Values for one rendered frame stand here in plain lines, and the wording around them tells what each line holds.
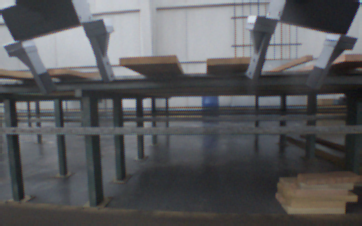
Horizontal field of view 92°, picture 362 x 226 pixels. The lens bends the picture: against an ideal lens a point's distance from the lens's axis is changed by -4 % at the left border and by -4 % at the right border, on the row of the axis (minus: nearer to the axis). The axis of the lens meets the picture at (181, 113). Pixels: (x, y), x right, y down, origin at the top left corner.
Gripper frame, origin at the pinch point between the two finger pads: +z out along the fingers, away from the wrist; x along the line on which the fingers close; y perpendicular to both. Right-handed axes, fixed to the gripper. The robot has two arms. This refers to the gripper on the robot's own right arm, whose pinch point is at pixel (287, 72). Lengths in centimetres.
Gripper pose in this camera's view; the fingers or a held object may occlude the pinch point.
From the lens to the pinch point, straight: 40.7
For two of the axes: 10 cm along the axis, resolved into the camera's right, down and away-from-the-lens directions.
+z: -1.5, 8.8, 4.4
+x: 9.9, 1.0, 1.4
